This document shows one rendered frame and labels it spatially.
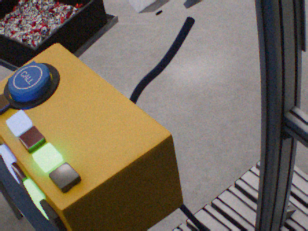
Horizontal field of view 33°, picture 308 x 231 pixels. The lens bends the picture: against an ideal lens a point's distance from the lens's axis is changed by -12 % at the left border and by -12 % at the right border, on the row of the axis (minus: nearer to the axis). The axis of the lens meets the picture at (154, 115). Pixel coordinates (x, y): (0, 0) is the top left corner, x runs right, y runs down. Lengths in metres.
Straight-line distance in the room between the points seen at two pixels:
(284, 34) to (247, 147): 0.88
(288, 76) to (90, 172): 0.68
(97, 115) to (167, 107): 1.51
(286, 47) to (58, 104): 0.60
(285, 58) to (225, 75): 1.05
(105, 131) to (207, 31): 1.83
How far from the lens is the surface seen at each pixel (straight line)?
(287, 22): 0.93
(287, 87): 1.03
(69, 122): 0.42
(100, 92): 0.43
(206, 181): 1.71
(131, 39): 2.23
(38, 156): 0.39
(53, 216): 0.38
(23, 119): 0.42
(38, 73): 0.45
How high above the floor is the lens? 1.36
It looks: 46 degrees down
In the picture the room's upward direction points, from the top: 11 degrees counter-clockwise
